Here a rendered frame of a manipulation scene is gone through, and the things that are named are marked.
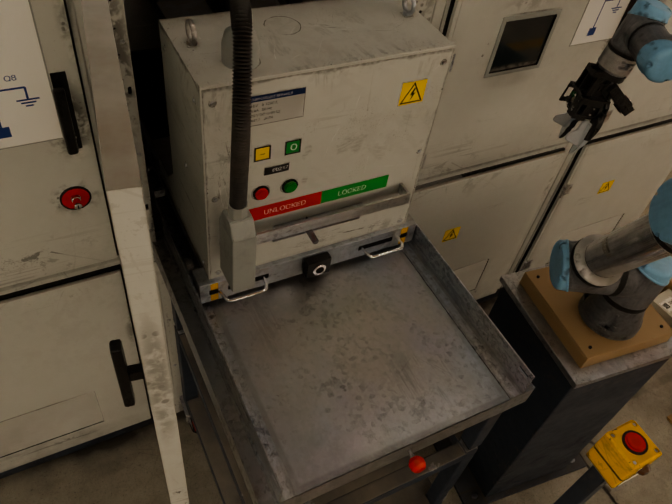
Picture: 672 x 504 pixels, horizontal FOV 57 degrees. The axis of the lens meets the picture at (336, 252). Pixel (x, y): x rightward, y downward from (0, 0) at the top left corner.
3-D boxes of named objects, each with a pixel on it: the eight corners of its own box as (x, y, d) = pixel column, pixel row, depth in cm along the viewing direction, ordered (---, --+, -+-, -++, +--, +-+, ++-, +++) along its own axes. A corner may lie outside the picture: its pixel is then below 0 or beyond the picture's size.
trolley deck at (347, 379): (525, 401, 135) (535, 387, 131) (260, 522, 112) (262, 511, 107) (376, 199, 173) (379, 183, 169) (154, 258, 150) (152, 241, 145)
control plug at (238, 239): (256, 286, 121) (258, 223, 108) (232, 294, 119) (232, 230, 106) (241, 258, 125) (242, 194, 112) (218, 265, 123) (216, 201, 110)
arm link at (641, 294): (659, 313, 144) (691, 275, 134) (603, 307, 143) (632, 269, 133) (643, 274, 152) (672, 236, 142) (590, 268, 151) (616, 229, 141)
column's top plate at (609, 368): (600, 255, 178) (603, 250, 176) (682, 354, 157) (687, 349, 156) (498, 280, 167) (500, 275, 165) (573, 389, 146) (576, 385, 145)
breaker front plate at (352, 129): (405, 230, 149) (457, 50, 114) (212, 287, 131) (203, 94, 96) (402, 226, 150) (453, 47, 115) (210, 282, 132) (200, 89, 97)
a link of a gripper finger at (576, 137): (553, 150, 148) (569, 114, 143) (573, 153, 150) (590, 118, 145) (559, 156, 145) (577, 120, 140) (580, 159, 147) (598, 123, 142)
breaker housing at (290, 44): (405, 226, 150) (458, 44, 115) (207, 284, 131) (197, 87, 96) (315, 108, 179) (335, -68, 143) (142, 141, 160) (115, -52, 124)
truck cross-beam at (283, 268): (411, 240, 154) (416, 223, 149) (200, 304, 133) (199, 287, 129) (401, 226, 156) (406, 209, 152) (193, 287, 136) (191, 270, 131)
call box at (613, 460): (639, 474, 126) (665, 453, 118) (611, 490, 123) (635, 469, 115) (611, 440, 130) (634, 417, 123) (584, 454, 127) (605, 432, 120)
